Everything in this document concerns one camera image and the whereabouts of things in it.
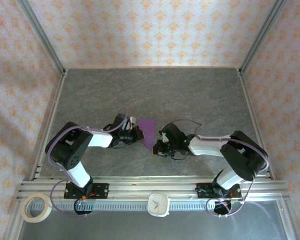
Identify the purple cloth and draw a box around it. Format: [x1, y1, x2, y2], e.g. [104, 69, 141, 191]
[137, 117, 158, 152]

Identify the white square clock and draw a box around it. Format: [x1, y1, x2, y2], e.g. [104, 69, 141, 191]
[147, 193, 171, 218]

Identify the black base electronics box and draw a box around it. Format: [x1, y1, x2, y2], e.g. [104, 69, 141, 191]
[73, 198, 95, 216]
[212, 198, 233, 216]

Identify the beige masking tape roll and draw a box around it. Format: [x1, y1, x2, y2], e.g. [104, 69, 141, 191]
[21, 193, 53, 223]

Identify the aluminium mounting rail beam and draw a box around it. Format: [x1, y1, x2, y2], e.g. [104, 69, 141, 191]
[16, 176, 290, 201]

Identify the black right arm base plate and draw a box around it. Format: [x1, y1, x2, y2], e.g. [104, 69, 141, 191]
[196, 183, 243, 201]

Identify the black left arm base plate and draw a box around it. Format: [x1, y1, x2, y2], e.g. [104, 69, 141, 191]
[63, 183, 110, 200]

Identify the grey slotted cable duct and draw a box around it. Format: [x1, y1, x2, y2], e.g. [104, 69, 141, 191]
[29, 201, 243, 211]

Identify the aluminium side rail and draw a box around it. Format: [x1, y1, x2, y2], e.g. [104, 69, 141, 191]
[29, 72, 68, 181]
[237, 68, 276, 181]

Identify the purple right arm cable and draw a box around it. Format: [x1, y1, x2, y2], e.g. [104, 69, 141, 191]
[173, 119, 270, 218]

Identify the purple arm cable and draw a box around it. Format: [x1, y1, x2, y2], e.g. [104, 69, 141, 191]
[173, 119, 270, 218]
[45, 107, 136, 218]

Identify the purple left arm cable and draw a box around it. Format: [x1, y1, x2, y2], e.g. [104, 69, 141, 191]
[45, 107, 136, 218]

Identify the aluminium corner post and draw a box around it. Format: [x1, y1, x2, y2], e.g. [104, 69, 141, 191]
[238, 0, 287, 76]
[16, 0, 67, 76]

